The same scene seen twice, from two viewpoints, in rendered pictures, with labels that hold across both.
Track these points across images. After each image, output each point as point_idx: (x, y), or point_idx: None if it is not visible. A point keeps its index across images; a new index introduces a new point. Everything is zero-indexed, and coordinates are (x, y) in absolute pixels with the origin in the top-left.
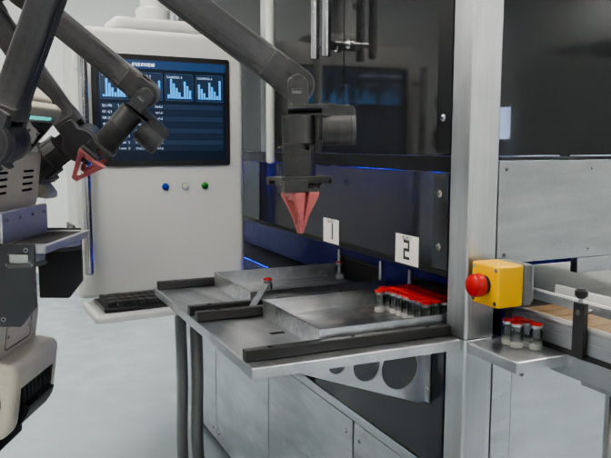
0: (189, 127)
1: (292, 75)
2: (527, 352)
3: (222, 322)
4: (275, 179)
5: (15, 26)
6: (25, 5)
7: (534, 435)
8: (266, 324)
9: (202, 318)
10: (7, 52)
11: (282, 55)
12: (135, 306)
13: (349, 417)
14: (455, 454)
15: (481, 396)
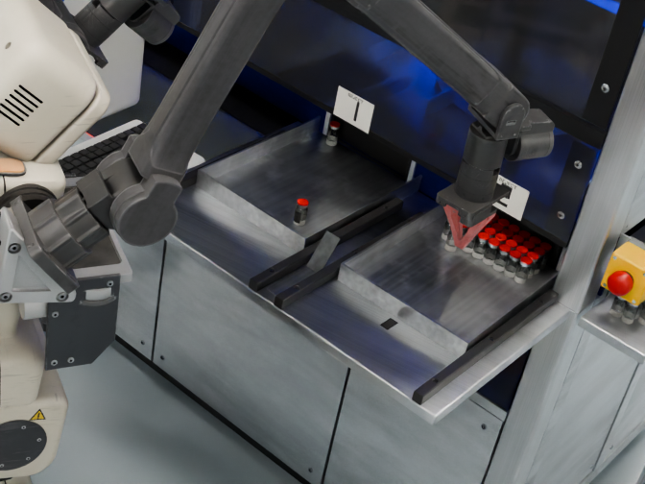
0: None
1: (512, 108)
2: (641, 329)
3: (306, 303)
4: (464, 211)
5: None
6: (218, 49)
7: (589, 361)
8: (361, 303)
9: (286, 303)
10: (182, 105)
11: (505, 84)
12: None
13: None
14: (535, 402)
15: (571, 352)
